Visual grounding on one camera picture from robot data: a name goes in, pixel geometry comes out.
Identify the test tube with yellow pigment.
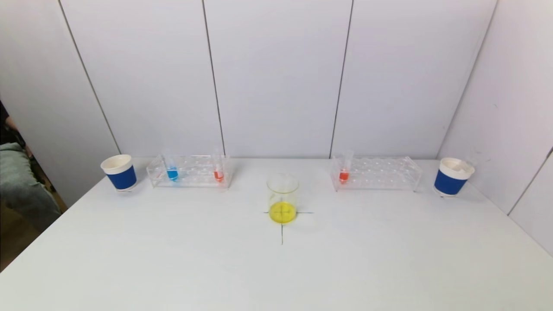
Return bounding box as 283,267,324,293
451,155,479,170

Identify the clear glass beaker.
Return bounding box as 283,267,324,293
267,172,300,224

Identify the test tube with red liquid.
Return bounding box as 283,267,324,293
339,150,355,184
212,149,225,183

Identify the clear acrylic test tube rack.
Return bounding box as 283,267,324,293
146,155,233,189
331,156,423,192

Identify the test tube with blue liquid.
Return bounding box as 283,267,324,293
163,149,179,182

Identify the blue white paper cup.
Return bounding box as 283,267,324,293
434,157,476,197
101,154,138,192

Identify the person in grey trousers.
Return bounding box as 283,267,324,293
0,102,62,233

